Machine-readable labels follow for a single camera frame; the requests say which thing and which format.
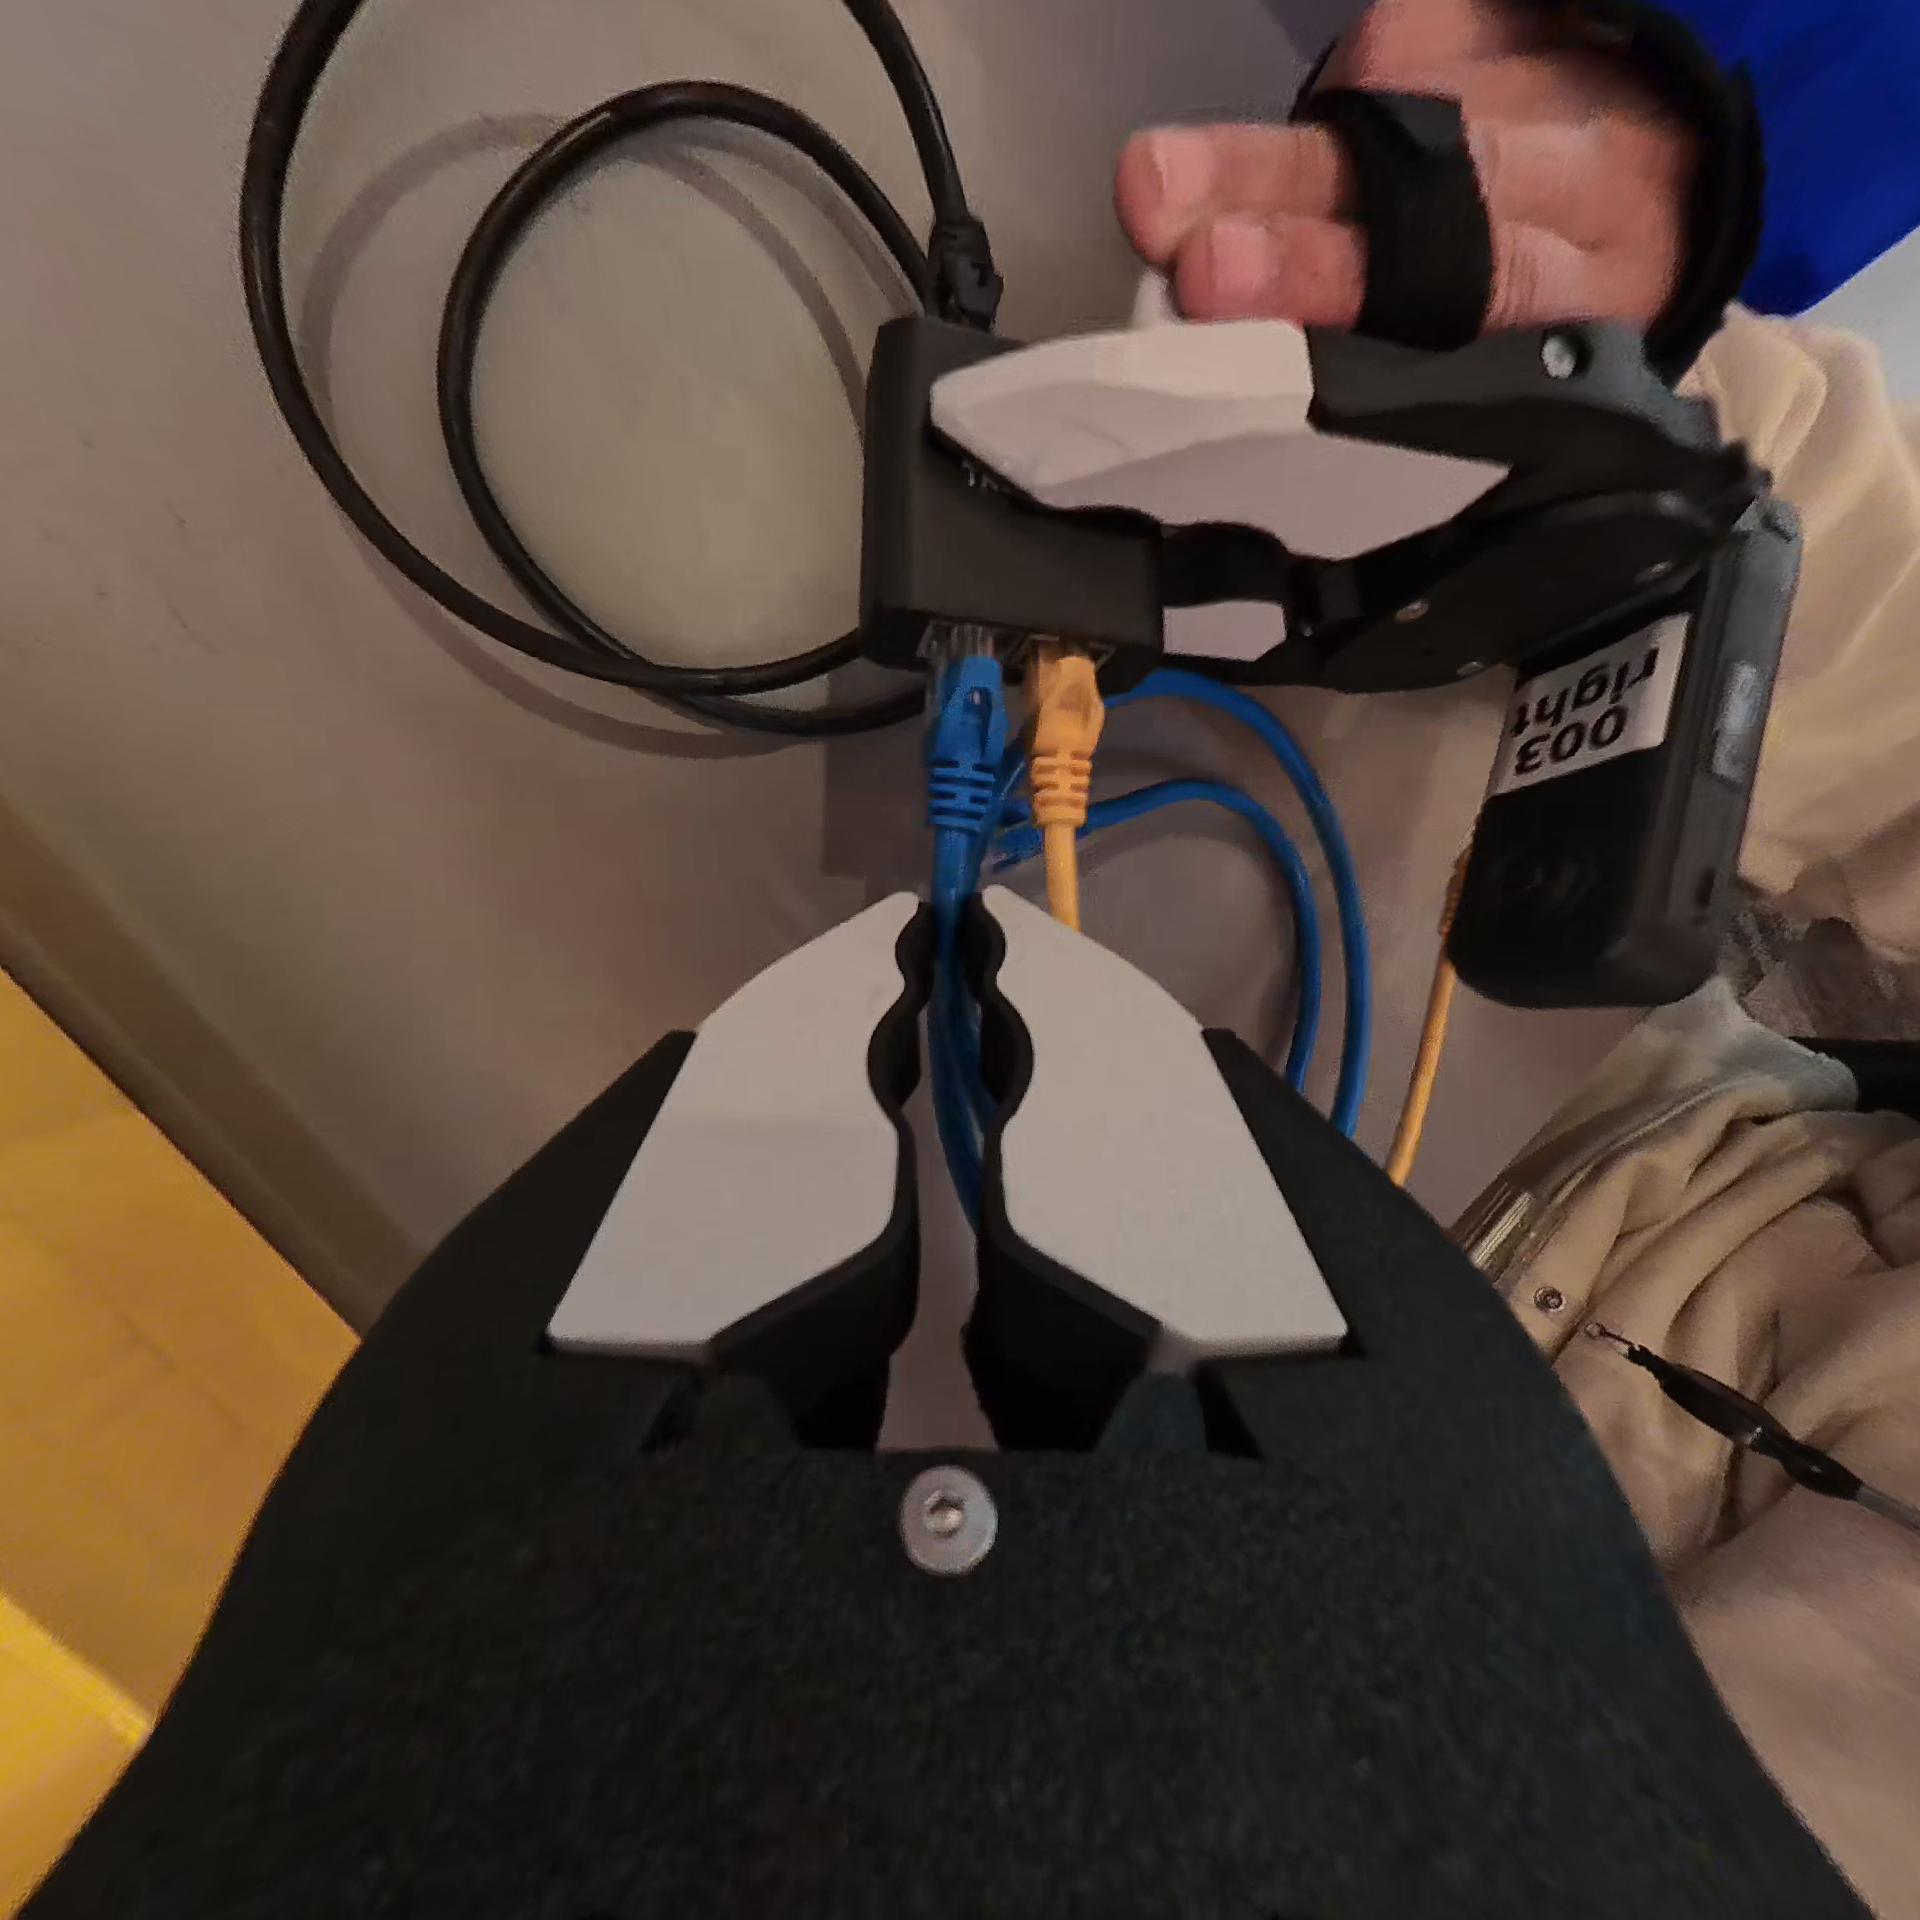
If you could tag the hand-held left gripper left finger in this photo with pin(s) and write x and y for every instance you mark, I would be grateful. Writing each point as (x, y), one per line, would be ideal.
(734, 1197)

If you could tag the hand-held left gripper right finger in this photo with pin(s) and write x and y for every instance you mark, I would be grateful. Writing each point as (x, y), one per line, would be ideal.
(1187, 1197)

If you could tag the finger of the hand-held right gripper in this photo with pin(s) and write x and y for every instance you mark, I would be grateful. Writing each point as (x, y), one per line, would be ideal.
(1226, 610)
(1200, 416)

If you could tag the black ethernet port adapter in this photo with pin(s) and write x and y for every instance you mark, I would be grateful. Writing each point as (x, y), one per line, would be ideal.
(957, 551)

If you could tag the yellow plastic bin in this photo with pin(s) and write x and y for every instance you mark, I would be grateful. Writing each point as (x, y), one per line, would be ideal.
(127, 1411)

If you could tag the person's right forearm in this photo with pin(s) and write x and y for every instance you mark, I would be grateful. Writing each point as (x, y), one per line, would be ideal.
(1830, 416)

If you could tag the person's right hand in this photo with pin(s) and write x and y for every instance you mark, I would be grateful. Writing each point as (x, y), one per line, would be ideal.
(1231, 226)

